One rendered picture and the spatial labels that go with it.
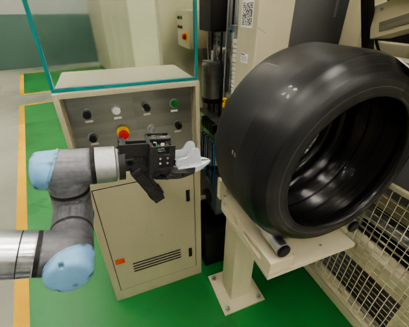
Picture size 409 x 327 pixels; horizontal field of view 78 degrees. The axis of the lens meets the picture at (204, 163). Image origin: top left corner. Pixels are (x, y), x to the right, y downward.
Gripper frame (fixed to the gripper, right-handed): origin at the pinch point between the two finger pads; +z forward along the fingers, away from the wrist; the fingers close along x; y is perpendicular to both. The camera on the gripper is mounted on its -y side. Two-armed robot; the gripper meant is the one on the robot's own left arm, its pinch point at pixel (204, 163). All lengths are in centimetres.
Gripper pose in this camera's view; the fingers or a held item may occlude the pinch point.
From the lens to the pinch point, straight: 61.4
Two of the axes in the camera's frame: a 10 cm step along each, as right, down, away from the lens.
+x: -3.6, -4.9, 7.9
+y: 1.1, -8.7, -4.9
